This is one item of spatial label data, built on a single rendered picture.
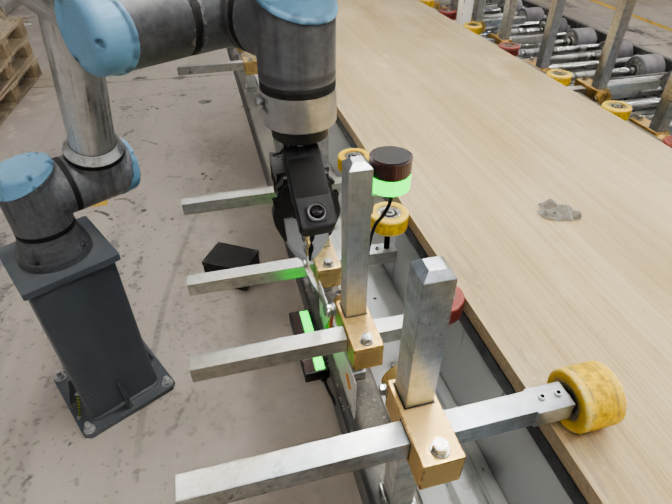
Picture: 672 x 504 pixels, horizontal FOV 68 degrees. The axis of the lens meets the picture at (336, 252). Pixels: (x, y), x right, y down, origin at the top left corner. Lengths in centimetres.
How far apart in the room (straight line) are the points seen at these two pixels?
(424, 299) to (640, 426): 39
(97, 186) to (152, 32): 92
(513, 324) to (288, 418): 109
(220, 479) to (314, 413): 120
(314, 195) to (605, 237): 65
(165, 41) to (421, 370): 45
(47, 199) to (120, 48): 90
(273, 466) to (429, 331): 22
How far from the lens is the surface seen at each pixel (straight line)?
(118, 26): 58
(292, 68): 57
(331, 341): 82
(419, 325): 51
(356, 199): 69
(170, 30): 61
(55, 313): 157
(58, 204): 146
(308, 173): 61
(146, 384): 189
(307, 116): 59
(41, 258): 152
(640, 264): 104
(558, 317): 87
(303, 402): 180
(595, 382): 69
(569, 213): 110
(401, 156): 70
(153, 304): 223
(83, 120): 136
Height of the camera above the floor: 147
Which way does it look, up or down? 39 degrees down
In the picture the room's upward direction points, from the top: straight up
